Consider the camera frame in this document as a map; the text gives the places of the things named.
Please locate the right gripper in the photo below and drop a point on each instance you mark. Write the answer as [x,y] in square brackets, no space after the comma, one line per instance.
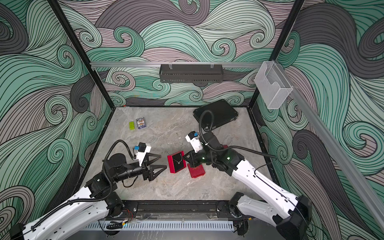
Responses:
[193,159]

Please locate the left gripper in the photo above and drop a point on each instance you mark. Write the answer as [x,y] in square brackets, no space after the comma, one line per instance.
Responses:
[144,171]

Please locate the red jewelry box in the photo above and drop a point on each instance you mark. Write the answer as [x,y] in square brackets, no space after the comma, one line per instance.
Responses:
[176,162]

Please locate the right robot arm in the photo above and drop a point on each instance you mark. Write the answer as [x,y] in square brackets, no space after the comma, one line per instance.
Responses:
[288,213]

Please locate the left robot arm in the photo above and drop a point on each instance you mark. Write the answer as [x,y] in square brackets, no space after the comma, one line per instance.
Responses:
[96,200]

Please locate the green small block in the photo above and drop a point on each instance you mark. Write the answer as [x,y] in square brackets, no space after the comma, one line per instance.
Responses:
[131,126]

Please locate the small card pack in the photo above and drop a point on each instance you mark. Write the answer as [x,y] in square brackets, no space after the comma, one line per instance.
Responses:
[141,123]

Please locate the black flat case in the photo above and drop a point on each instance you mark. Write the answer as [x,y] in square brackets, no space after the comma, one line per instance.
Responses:
[222,110]

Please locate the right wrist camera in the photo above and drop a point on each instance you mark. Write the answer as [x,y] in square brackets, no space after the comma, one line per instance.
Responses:
[194,139]

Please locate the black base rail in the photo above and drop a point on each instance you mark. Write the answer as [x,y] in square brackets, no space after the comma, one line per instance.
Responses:
[219,208]

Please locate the white slotted cable duct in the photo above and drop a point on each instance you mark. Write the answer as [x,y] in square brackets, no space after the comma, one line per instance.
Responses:
[184,225]

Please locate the black wall tray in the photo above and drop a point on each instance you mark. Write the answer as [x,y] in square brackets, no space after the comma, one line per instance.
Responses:
[191,74]

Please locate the clear acrylic wall holder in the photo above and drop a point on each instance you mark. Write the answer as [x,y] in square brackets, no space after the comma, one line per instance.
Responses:
[273,84]

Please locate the aluminium wall rail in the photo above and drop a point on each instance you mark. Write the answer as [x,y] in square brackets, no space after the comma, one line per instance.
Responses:
[137,64]

